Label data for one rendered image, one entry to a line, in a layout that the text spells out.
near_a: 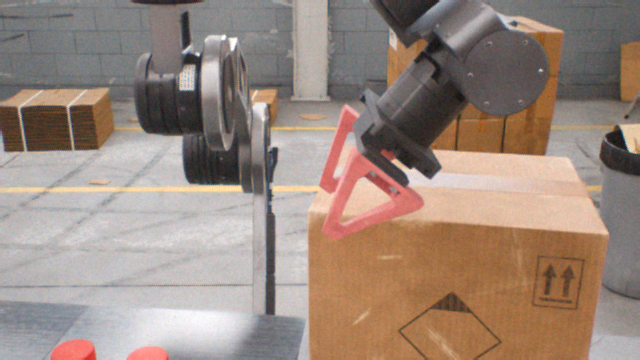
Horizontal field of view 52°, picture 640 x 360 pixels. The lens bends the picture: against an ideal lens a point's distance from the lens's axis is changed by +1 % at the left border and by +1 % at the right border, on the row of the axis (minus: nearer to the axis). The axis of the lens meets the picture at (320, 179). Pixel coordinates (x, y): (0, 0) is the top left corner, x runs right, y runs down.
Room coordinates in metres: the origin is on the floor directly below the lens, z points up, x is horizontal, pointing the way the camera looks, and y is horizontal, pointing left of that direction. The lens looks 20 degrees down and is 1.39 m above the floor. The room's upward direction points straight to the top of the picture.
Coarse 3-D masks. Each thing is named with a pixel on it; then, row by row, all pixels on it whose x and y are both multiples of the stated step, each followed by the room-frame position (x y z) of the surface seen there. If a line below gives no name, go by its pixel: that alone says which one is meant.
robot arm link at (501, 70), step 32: (448, 0) 0.51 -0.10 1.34; (480, 0) 0.47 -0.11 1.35; (416, 32) 0.50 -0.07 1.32; (448, 32) 0.44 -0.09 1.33; (480, 32) 0.42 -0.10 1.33; (512, 32) 0.42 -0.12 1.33; (448, 64) 0.46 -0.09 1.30; (480, 64) 0.42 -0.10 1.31; (512, 64) 0.42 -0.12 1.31; (544, 64) 0.42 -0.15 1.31; (480, 96) 0.42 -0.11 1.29; (512, 96) 0.42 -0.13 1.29
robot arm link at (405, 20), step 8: (384, 0) 0.49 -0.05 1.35; (392, 0) 0.49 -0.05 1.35; (400, 0) 0.49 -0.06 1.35; (408, 0) 0.49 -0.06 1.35; (416, 0) 0.49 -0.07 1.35; (424, 0) 0.49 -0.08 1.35; (432, 0) 0.50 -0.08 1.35; (440, 0) 0.51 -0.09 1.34; (392, 8) 0.49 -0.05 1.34; (400, 8) 0.49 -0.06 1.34; (408, 8) 0.49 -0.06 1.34; (416, 8) 0.50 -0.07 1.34; (424, 8) 0.50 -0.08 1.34; (400, 16) 0.49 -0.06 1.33; (408, 16) 0.50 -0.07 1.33; (416, 16) 0.50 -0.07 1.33; (400, 24) 0.50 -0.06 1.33; (408, 24) 0.50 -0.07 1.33
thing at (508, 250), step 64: (320, 192) 0.68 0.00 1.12; (384, 192) 0.68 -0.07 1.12; (448, 192) 0.68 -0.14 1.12; (512, 192) 0.68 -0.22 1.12; (576, 192) 0.68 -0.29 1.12; (320, 256) 0.63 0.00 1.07; (384, 256) 0.61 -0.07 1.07; (448, 256) 0.60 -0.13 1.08; (512, 256) 0.59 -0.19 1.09; (576, 256) 0.58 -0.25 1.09; (320, 320) 0.63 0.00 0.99; (384, 320) 0.61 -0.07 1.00; (448, 320) 0.60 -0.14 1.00; (512, 320) 0.59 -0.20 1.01; (576, 320) 0.58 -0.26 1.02
